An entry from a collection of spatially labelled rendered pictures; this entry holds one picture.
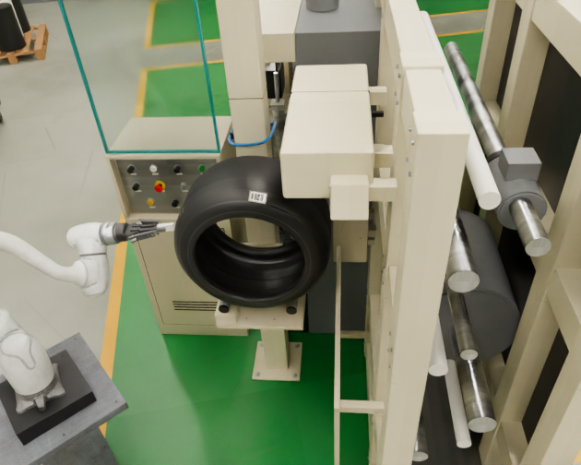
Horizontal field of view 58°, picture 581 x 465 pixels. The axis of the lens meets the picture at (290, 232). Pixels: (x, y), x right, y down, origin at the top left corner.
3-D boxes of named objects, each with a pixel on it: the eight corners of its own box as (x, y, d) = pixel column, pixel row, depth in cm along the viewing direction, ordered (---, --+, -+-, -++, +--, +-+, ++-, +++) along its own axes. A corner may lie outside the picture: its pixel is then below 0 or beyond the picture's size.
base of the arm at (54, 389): (18, 423, 200) (13, 413, 197) (12, 382, 216) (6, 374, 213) (67, 401, 207) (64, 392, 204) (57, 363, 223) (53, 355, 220)
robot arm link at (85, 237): (111, 221, 215) (113, 253, 215) (77, 225, 218) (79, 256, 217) (96, 220, 204) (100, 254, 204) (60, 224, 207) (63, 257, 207)
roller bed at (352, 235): (334, 233, 250) (334, 181, 232) (365, 234, 249) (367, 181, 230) (333, 262, 235) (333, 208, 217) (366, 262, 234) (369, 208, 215)
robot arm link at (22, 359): (24, 403, 201) (3, 364, 188) (2, 379, 211) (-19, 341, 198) (63, 376, 210) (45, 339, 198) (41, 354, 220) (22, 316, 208)
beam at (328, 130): (296, 103, 195) (294, 64, 186) (365, 102, 193) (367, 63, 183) (280, 199, 148) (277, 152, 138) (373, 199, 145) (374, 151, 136)
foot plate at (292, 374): (257, 341, 317) (257, 339, 315) (302, 343, 314) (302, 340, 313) (252, 379, 296) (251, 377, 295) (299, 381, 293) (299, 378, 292)
